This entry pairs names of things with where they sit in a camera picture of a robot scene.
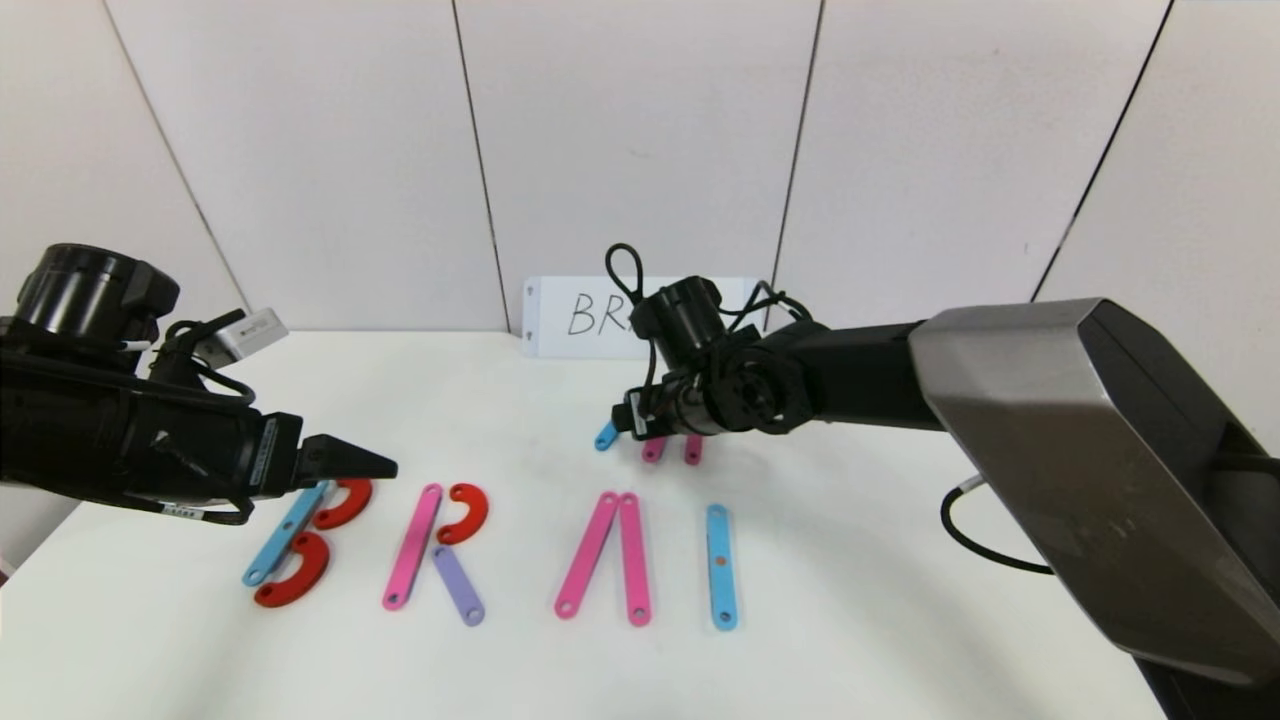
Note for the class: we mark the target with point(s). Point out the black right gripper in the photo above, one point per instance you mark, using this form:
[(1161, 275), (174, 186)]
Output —
[(632, 416)]

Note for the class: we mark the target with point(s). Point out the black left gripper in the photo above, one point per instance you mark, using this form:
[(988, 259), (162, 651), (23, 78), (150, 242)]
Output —
[(277, 454)]

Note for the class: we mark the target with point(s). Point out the short blue bar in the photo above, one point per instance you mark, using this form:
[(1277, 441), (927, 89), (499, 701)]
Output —
[(606, 437)]

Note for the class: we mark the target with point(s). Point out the long pink bar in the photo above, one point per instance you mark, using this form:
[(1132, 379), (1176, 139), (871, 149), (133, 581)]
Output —
[(410, 550), (587, 554), (633, 558), (653, 452)]

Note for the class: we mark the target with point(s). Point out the thin dark pink bar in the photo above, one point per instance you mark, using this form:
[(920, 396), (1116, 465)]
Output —
[(693, 452)]

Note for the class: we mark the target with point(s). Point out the small red C piece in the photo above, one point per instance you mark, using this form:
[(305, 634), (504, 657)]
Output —
[(475, 505)]

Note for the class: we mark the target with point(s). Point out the short purple bar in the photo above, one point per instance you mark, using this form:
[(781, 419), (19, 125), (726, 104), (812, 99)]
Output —
[(458, 585)]

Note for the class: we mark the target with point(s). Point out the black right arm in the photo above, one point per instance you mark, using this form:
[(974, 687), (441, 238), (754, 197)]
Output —
[(1050, 420)]

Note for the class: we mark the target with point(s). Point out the white BRAIN sign card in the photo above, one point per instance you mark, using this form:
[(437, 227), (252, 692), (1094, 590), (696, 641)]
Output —
[(560, 315)]

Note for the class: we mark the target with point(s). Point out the medium red C piece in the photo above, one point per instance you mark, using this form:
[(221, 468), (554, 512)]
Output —
[(355, 500)]

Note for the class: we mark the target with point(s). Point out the long blue bar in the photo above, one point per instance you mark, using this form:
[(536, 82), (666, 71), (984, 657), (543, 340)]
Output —
[(275, 545)]

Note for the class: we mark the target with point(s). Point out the large red C piece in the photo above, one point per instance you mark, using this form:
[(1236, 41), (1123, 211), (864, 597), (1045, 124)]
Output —
[(318, 575)]

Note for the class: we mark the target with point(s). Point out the blue bar with orange underside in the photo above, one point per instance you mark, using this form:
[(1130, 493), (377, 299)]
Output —
[(720, 540)]

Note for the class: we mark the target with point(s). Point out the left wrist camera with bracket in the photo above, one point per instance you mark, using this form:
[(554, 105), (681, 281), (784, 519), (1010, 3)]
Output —
[(250, 335)]

